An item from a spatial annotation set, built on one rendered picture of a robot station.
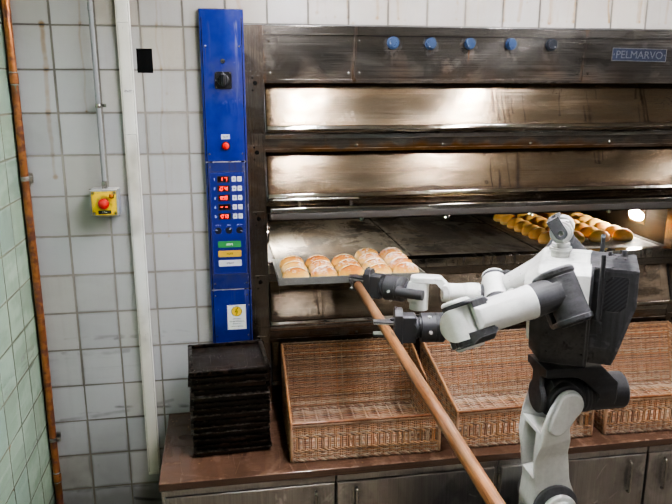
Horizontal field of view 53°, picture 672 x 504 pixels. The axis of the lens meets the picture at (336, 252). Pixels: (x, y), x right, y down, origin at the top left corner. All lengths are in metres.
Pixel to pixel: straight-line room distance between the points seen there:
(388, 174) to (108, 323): 1.26
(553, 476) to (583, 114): 1.49
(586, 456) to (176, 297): 1.69
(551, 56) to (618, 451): 1.56
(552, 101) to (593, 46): 0.27
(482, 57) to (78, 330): 1.92
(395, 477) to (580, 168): 1.48
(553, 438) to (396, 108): 1.36
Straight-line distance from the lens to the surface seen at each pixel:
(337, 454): 2.54
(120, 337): 2.86
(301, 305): 2.81
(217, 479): 2.47
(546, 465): 2.25
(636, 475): 2.98
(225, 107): 2.62
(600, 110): 3.07
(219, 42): 2.63
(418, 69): 2.78
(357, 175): 2.73
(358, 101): 2.72
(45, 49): 2.72
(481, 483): 1.33
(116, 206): 2.65
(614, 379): 2.21
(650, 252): 3.31
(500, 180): 2.90
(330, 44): 2.71
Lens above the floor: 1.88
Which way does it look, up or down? 14 degrees down
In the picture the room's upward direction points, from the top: straight up
